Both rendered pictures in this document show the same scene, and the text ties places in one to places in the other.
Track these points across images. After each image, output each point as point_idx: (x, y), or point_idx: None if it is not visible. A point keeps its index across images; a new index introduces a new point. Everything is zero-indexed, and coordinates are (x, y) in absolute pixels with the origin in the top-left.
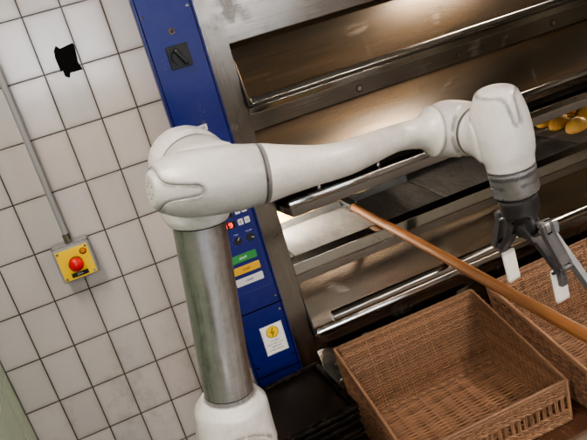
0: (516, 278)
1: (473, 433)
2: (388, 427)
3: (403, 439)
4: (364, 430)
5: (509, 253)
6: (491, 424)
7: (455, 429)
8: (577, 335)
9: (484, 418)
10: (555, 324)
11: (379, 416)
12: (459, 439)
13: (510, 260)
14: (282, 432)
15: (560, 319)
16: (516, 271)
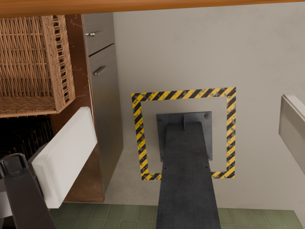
0: (92, 121)
1: (51, 43)
2: (20, 115)
3: (9, 77)
4: (22, 141)
5: (56, 178)
6: (48, 21)
7: (17, 32)
8: (191, 7)
9: (43, 27)
10: (129, 11)
11: (4, 117)
12: (53, 59)
13: (69, 163)
14: (9, 216)
15: (135, 2)
16: (83, 126)
